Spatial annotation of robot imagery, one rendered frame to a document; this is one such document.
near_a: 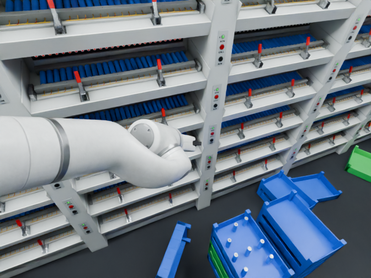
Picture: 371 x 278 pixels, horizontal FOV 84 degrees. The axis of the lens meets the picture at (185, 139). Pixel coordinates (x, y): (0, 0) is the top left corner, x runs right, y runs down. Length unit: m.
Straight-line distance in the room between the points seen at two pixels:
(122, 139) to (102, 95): 0.42
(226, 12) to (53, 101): 0.63
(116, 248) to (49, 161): 1.22
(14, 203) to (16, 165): 0.85
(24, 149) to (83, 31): 0.48
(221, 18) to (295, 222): 0.99
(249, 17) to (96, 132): 0.68
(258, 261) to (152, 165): 0.81
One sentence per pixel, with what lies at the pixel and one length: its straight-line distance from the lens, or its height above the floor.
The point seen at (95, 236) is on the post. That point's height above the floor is 0.16.
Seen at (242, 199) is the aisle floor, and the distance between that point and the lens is 1.62.
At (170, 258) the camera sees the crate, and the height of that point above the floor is 0.20.
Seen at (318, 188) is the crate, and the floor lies 0.00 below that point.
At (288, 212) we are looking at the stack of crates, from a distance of 1.27.
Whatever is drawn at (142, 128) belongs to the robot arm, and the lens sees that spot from 0.45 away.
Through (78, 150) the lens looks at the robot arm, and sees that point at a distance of 0.31.
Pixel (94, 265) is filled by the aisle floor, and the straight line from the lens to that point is 1.48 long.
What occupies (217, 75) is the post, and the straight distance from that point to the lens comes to 0.86.
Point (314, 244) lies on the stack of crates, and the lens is 1.23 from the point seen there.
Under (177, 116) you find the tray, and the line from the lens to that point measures 0.94.
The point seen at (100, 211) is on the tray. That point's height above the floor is 0.36.
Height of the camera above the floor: 1.32
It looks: 41 degrees down
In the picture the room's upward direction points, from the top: straight up
